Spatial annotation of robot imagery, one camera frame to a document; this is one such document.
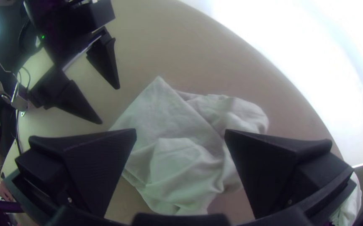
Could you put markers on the white t-shirt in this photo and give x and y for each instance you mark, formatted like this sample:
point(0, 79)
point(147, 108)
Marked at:
point(175, 141)

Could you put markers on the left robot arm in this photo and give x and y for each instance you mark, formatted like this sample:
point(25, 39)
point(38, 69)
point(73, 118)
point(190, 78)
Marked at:
point(15, 100)

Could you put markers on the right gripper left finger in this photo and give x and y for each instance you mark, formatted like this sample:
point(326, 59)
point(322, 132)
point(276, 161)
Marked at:
point(87, 169)

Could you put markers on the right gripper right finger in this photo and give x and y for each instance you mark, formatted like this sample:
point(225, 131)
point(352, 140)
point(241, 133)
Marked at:
point(278, 172)

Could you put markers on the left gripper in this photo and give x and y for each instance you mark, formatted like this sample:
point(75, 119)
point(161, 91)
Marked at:
point(77, 28)

